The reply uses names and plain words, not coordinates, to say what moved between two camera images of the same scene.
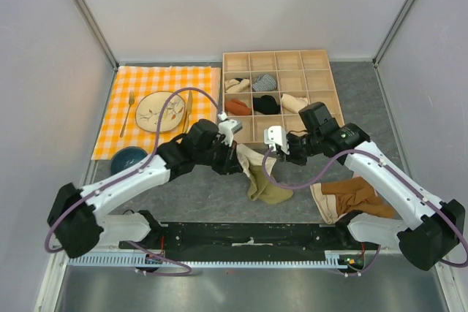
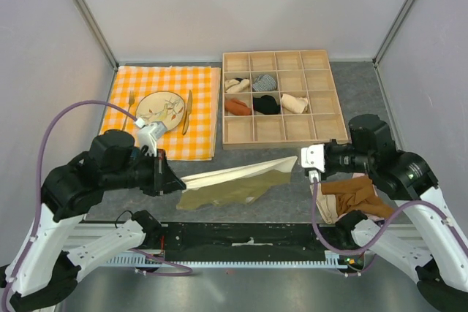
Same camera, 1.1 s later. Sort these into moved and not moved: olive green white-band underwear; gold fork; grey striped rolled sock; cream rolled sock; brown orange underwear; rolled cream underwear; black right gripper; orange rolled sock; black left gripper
Moved: olive green white-band underwear; black right gripper; black left gripper
Not moved: orange rolled sock; grey striped rolled sock; brown orange underwear; rolled cream underwear; gold fork; cream rolled sock
